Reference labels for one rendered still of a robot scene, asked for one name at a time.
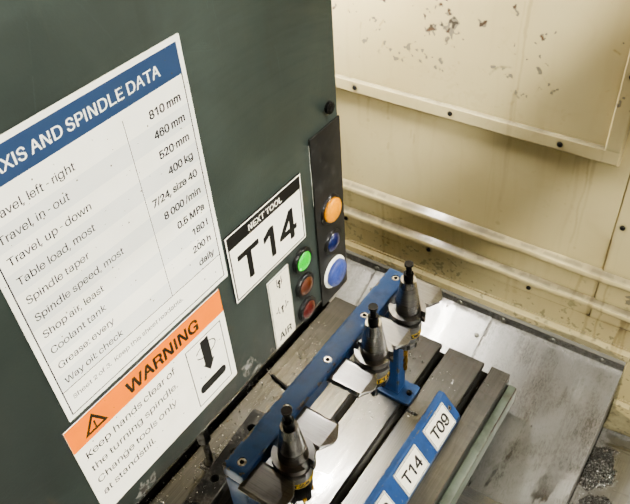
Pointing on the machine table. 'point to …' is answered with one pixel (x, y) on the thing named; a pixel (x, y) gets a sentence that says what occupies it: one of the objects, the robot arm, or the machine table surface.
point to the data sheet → (102, 222)
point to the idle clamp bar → (212, 493)
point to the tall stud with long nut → (206, 447)
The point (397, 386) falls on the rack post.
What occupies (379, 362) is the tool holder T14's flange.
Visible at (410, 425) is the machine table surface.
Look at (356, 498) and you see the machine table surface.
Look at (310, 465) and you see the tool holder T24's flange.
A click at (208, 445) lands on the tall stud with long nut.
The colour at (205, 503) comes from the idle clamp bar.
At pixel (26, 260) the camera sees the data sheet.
